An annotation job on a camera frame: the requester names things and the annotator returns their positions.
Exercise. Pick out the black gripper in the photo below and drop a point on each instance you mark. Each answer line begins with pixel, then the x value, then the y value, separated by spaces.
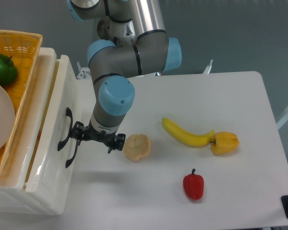
pixel 112 141

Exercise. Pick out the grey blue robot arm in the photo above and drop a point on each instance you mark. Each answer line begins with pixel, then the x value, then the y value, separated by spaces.
pixel 114 96

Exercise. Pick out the white drawer cabinet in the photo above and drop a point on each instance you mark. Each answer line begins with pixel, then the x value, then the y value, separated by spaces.
pixel 13 195

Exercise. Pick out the pale round bread bun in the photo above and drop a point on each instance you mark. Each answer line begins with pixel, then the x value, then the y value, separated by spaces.
pixel 137 146

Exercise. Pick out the yellow banana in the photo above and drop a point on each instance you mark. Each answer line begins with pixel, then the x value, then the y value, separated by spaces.
pixel 185 137

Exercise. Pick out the red bell pepper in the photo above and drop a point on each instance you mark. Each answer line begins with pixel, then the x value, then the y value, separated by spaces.
pixel 193 185

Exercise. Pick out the orange woven basket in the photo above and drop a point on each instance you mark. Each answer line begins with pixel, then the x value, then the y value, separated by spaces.
pixel 23 47

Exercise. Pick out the green bell pepper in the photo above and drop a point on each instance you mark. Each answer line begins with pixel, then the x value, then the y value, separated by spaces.
pixel 8 71

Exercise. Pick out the yellow bell pepper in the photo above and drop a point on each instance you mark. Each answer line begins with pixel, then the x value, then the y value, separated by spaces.
pixel 224 142

